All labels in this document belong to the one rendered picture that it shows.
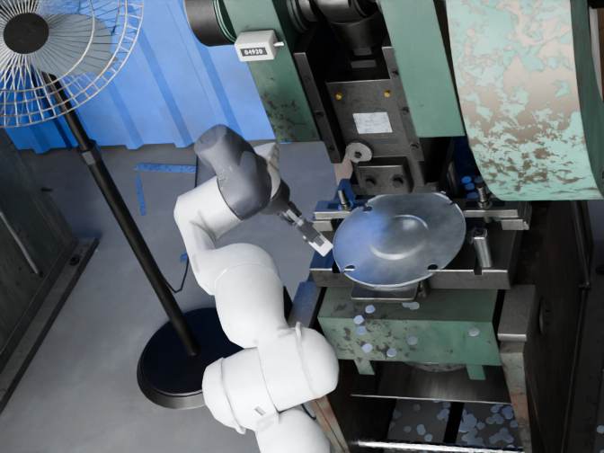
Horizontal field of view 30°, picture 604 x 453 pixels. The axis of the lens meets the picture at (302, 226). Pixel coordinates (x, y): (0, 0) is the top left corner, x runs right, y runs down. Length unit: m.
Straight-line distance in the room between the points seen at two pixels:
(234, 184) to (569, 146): 0.59
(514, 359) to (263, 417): 0.76
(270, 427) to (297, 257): 1.88
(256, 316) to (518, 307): 0.82
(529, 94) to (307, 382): 0.55
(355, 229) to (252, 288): 0.74
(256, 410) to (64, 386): 1.88
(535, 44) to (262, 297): 0.56
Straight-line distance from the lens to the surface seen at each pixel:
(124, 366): 3.54
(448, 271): 2.43
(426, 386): 2.74
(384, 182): 2.32
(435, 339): 2.46
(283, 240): 3.69
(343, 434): 2.75
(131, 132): 4.27
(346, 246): 2.43
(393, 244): 2.39
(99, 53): 2.70
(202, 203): 2.01
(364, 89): 2.21
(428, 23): 2.03
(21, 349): 3.75
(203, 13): 2.20
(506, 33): 1.69
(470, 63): 1.72
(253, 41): 2.10
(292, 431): 1.76
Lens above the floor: 2.42
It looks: 41 degrees down
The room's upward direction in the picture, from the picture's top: 21 degrees counter-clockwise
